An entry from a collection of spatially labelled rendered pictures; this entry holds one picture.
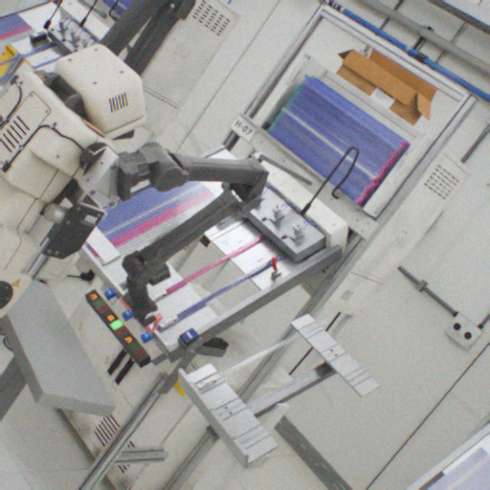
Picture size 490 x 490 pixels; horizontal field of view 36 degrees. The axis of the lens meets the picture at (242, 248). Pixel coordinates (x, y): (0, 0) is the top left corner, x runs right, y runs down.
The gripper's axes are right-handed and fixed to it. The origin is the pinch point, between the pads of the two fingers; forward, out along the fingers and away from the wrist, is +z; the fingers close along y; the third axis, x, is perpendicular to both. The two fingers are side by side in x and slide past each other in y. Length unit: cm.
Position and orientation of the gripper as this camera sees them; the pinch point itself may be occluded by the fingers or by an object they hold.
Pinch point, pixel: (143, 320)
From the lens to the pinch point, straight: 234.8
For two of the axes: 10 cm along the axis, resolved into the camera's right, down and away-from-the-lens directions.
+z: 0.1, 6.9, 7.3
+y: -6.1, -5.7, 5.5
